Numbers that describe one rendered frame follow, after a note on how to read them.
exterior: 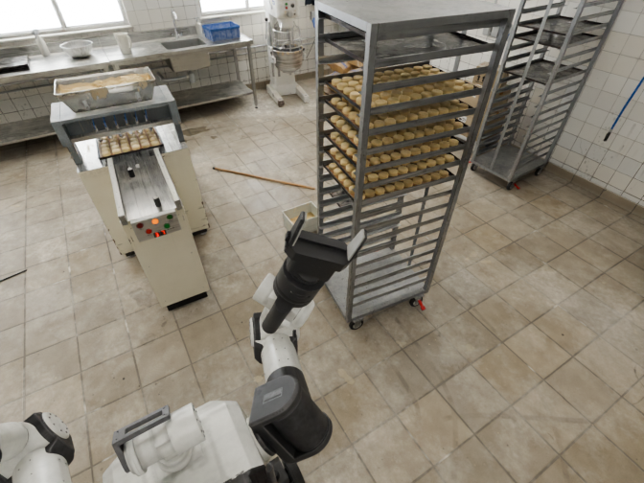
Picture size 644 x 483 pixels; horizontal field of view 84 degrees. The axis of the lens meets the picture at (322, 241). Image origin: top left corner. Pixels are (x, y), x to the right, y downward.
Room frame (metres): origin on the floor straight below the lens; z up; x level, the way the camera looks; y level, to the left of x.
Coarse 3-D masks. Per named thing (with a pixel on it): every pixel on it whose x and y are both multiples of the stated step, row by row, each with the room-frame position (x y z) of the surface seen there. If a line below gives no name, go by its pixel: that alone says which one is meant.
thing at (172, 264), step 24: (120, 168) 2.09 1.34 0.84; (144, 168) 2.09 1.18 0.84; (144, 192) 1.81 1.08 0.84; (168, 192) 1.81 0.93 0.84; (144, 216) 1.58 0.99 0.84; (168, 240) 1.61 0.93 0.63; (192, 240) 1.67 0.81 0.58; (144, 264) 1.53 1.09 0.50; (168, 264) 1.58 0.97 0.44; (192, 264) 1.65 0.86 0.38; (168, 288) 1.56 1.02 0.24; (192, 288) 1.62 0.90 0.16
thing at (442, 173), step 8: (328, 168) 1.75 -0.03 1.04; (336, 168) 1.72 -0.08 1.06; (336, 176) 1.67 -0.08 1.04; (344, 176) 1.63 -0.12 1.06; (416, 176) 1.63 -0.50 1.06; (424, 176) 1.63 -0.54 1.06; (432, 176) 1.64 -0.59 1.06; (440, 176) 1.67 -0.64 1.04; (344, 184) 1.57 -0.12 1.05; (352, 184) 1.57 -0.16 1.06; (384, 184) 1.58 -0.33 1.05; (392, 184) 1.59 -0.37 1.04; (400, 184) 1.56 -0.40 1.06; (408, 184) 1.57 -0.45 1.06; (416, 184) 1.59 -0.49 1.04; (352, 192) 1.51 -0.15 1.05; (368, 192) 1.49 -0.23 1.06; (376, 192) 1.50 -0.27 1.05; (384, 192) 1.52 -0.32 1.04
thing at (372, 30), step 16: (368, 32) 1.38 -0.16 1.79; (368, 48) 1.37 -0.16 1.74; (368, 64) 1.37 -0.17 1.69; (368, 80) 1.37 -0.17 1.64; (368, 96) 1.38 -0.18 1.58; (368, 112) 1.38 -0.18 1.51; (368, 128) 1.38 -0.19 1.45; (352, 224) 1.40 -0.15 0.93; (352, 240) 1.38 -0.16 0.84; (352, 272) 1.37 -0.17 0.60; (352, 288) 1.38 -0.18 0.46; (352, 304) 1.38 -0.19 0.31
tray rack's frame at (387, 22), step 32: (352, 0) 1.80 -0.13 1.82; (384, 0) 1.80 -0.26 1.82; (416, 0) 1.80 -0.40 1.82; (448, 0) 1.80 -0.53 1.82; (480, 0) 1.80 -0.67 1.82; (384, 32) 1.39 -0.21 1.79; (480, 96) 1.64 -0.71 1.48; (448, 224) 1.63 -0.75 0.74; (384, 288) 1.63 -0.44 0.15; (416, 288) 1.63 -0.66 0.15; (352, 320) 1.38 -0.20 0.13
